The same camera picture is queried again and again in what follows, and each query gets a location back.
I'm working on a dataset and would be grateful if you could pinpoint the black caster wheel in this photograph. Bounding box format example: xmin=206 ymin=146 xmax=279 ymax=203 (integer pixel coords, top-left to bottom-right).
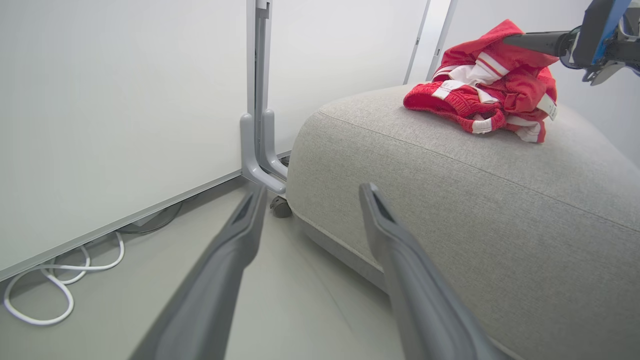
xmin=270 ymin=196 xmax=293 ymax=219

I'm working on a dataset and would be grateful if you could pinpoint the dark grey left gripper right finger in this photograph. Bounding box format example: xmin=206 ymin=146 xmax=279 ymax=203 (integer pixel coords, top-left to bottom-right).
xmin=358 ymin=182 xmax=512 ymax=360

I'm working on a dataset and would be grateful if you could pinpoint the red sports garment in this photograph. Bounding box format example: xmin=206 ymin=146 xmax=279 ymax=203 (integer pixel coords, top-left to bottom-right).
xmin=403 ymin=19 xmax=559 ymax=144

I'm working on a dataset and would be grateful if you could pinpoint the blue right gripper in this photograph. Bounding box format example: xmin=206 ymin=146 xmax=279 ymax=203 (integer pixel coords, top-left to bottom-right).
xmin=502 ymin=0 xmax=640 ymax=69

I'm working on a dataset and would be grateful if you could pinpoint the black floor cable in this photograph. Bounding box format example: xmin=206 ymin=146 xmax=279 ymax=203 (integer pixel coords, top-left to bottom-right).
xmin=117 ymin=202 xmax=183 ymax=235

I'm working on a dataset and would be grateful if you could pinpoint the grey partition foot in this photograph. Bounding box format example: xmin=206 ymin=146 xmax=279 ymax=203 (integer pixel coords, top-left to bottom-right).
xmin=262 ymin=109 xmax=290 ymax=182
xmin=239 ymin=112 xmax=287 ymax=197

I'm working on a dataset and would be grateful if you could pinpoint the grey fabric sofa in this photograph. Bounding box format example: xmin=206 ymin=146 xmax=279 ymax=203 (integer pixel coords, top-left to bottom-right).
xmin=286 ymin=82 xmax=640 ymax=360

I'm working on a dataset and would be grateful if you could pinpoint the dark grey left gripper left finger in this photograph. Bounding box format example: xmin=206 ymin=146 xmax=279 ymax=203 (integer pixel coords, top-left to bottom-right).
xmin=129 ymin=185 xmax=269 ymax=360

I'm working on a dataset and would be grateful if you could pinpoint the wide white partition panel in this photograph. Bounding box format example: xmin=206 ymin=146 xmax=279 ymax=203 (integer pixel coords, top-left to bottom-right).
xmin=0 ymin=0 xmax=251 ymax=282

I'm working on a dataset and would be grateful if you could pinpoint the white floor cable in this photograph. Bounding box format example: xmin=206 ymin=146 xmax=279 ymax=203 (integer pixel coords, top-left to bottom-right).
xmin=4 ymin=231 xmax=125 ymax=327

